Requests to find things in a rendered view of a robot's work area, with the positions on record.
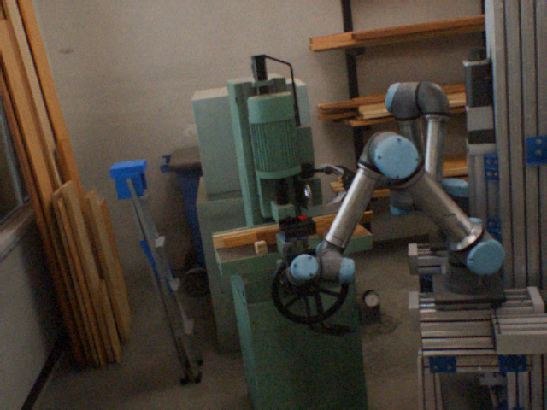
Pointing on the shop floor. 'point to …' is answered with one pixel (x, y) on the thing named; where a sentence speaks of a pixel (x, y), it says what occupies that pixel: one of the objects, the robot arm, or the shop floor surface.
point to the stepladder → (158, 265)
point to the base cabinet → (301, 355)
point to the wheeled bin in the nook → (187, 178)
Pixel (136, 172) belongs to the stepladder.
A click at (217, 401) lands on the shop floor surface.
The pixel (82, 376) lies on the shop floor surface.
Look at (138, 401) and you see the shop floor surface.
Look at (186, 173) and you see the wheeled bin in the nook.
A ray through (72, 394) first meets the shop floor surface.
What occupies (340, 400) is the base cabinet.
